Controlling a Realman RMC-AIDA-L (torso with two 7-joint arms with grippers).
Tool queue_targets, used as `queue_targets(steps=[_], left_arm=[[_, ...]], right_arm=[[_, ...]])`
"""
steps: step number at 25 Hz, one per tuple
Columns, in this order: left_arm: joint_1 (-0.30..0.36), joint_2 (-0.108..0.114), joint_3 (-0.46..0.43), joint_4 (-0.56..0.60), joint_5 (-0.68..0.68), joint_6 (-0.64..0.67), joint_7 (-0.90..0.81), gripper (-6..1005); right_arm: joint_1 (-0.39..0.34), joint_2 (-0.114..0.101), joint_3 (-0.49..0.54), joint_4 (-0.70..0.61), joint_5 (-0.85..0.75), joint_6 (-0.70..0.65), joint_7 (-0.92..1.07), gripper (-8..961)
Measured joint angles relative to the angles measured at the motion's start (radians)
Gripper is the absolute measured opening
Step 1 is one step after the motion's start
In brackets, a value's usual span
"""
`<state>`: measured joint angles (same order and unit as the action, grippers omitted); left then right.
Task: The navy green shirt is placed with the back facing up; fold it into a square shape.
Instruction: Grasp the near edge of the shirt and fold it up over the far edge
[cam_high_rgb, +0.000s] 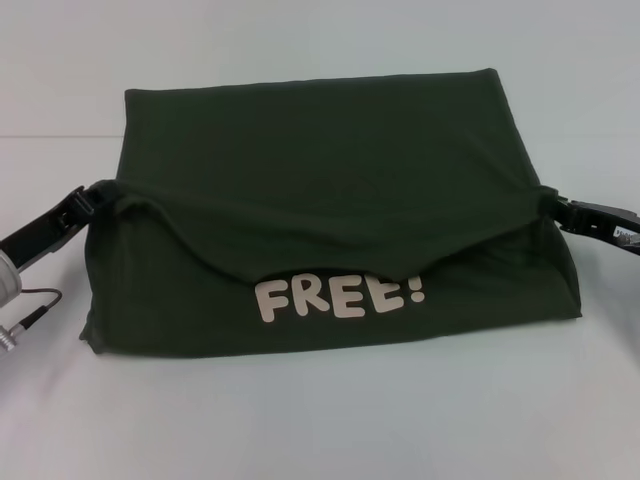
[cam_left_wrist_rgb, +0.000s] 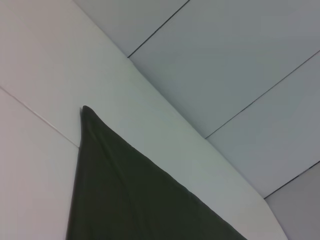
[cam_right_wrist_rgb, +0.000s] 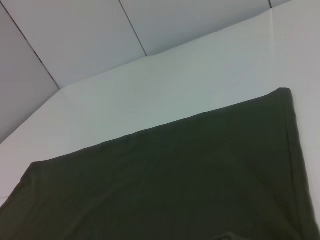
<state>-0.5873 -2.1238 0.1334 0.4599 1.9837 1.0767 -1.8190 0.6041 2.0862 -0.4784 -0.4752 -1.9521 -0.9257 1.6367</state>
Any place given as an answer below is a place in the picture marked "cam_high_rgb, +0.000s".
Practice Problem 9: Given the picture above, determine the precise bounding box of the left gripper dark cable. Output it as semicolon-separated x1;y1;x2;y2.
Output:
0;286;64;357

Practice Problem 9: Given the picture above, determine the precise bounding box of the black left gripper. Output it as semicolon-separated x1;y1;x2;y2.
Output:
0;181;120;275

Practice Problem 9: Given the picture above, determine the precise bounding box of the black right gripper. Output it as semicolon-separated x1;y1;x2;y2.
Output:
541;186;640;251

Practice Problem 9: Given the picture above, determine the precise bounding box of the dark green t-shirt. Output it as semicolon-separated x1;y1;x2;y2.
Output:
77;66;585;357

